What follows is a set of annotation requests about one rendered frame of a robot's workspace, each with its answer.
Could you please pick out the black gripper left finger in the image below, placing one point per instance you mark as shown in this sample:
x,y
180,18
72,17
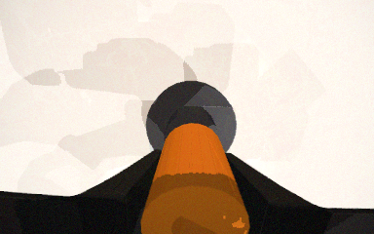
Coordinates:
x,y
115,206

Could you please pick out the orange cylinder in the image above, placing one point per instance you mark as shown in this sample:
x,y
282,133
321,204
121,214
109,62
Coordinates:
x,y
193,189

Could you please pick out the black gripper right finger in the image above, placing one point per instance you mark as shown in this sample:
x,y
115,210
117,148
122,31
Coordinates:
x,y
272,209

